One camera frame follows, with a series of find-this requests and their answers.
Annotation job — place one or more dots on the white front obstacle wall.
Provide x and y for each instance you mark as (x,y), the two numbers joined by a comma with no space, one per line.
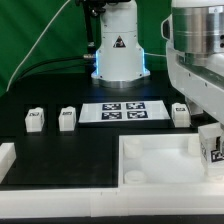
(124,201)

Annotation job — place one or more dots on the white obstacle wall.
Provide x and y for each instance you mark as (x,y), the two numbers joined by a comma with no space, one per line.
(124,201)
(7,158)

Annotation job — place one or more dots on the white square tabletop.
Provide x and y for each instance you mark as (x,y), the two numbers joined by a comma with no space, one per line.
(166,162)

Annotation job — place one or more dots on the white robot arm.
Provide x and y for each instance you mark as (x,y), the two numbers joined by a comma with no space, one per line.
(120,61)

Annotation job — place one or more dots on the green backdrop curtain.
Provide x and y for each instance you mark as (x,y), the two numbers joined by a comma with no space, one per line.
(36,30)

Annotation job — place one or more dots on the white left obstacle wall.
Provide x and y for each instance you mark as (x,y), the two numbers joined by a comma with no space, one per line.
(7,158)

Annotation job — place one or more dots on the white marker base plate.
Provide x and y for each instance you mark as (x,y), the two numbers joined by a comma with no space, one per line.
(123,111)

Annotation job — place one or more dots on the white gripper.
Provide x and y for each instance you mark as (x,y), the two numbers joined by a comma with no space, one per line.
(195,62)

